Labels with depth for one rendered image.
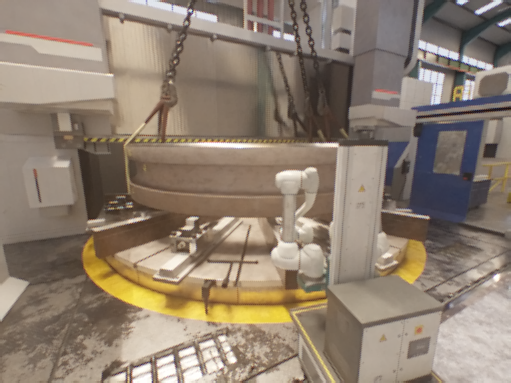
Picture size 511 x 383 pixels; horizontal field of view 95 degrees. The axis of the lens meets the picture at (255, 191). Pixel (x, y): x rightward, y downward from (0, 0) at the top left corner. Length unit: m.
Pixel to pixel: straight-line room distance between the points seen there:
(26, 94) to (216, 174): 2.22
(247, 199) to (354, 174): 1.56
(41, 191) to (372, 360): 5.14
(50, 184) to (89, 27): 2.62
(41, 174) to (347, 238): 4.87
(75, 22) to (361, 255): 4.19
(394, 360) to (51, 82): 4.01
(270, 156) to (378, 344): 2.03
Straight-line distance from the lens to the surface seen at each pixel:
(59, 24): 4.29
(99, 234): 3.59
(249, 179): 2.98
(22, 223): 6.00
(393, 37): 7.33
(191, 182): 3.25
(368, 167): 1.72
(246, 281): 2.69
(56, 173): 5.28
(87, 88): 3.64
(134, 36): 5.82
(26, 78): 3.75
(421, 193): 7.42
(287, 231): 1.81
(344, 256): 1.80
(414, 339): 1.82
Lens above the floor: 1.75
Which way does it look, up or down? 11 degrees down
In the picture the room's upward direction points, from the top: straight up
